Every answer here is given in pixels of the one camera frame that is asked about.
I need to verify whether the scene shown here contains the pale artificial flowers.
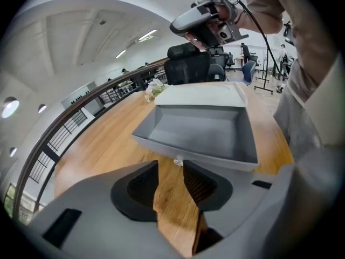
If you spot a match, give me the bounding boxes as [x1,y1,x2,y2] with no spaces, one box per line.
[144,78,171,104]

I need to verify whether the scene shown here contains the white box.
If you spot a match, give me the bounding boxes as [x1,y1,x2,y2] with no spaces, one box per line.
[154,81,249,109]

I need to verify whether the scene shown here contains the person's right forearm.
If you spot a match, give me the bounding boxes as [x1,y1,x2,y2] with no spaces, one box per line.
[236,0,285,35]

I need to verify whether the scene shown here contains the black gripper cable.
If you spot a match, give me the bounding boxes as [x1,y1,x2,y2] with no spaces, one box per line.
[236,0,288,78]

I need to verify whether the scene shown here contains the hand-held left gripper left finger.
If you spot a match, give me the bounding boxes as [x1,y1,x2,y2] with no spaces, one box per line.
[111,160,160,222]

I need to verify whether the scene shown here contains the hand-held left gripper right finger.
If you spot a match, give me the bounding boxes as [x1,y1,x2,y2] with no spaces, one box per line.
[182,160,233,213]

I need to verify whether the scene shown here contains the black mesh office chair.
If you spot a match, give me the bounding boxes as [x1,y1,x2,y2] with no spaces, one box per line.
[163,42,212,86]

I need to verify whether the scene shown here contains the person's torso in beige shirt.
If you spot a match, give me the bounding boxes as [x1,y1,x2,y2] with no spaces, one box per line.
[269,0,345,161]

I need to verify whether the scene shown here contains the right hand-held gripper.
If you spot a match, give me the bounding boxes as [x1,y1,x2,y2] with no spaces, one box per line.
[169,0,250,50]

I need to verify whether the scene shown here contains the blue chair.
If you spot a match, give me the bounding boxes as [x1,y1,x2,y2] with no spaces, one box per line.
[241,60,257,87]

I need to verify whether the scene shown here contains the person's right hand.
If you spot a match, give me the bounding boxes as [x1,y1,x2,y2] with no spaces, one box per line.
[185,3,235,50]

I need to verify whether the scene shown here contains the dark wooden railing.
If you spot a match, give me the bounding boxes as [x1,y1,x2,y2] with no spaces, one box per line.
[11,57,173,224]

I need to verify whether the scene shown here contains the black metal stand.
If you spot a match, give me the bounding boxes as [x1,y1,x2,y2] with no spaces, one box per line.
[254,46,274,95]

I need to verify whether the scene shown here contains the grey drawer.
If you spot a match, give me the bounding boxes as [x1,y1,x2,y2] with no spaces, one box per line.
[131,104,260,173]

